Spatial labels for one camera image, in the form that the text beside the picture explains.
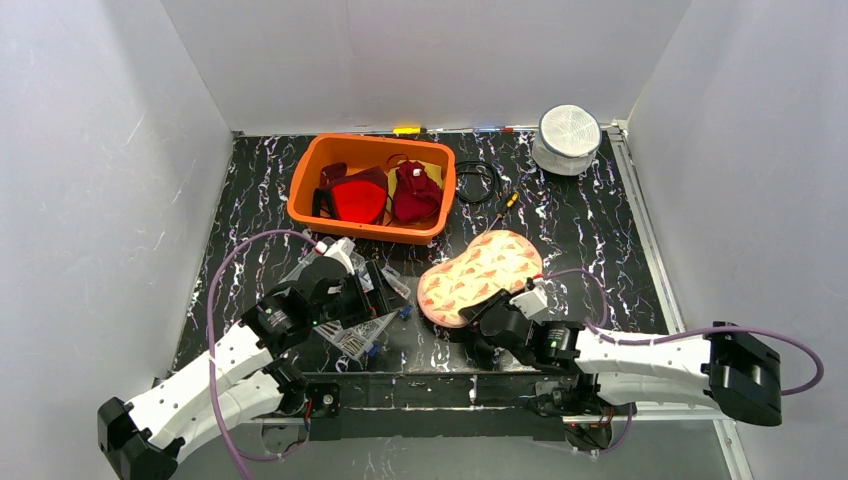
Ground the peach print mesh laundry bag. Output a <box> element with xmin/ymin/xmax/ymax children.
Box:
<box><xmin>417</xmin><ymin>230</ymin><xmax>543</xmax><ymax>328</ymax></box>

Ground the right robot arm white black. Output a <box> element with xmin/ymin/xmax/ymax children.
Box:
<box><xmin>459</xmin><ymin>290</ymin><xmax>783</xmax><ymax>427</ymax></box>

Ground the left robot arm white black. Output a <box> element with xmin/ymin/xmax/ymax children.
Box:
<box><xmin>97</xmin><ymin>256</ymin><xmax>408</xmax><ymax>479</ymax></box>

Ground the bright red bra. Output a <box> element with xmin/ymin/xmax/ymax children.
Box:
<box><xmin>312</xmin><ymin>162</ymin><xmax>388</xmax><ymax>225</ymax></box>

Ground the dark red bra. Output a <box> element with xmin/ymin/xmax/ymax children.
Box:
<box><xmin>386</xmin><ymin>154</ymin><xmax>444</xmax><ymax>225</ymax></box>

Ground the clear plastic screw organizer box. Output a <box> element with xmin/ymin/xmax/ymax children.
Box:
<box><xmin>281</xmin><ymin>237</ymin><xmax>411</xmax><ymax>359</ymax></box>

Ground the orange black screwdriver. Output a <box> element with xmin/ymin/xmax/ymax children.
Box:
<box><xmin>486</xmin><ymin>192</ymin><xmax>519</xmax><ymax>231</ymax></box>

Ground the orange plastic basin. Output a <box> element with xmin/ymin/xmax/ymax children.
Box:
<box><xmin>287</xmin><ymin>134</ymin><xmax>457</xmax><ymax>245</ymax></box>

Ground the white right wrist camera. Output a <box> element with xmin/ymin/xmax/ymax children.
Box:
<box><xmin>509</xmin><ymin>278</ymin><xmax>548</xmax><ymax>319</ymax></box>

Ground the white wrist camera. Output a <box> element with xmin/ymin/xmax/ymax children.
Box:
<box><xmin>509</xmin><ymin>278</ymin><xmax>548</xmax><ymax>319</ymax></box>
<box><xmin>313</xmin><ymin>237</ymin><xmax>355</xmax><ymax>274</ymax></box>

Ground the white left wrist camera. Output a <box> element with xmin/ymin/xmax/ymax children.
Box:
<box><xmin>313</xmin><ymin>237</ymin><xmax>355</xmax><ymax>274</ymax></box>

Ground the black coiled cable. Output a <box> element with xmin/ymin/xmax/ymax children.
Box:
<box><xmin>454</xmin><ymin>160</ymin><xmax>501</xmax><ymax>205</ymax></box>

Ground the yellow marker at wall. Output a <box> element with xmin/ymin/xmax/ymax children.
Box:
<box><xmin>392</xmin><ymin>126</ymin><xmax>426</xmax><ymax>136</ymax></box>

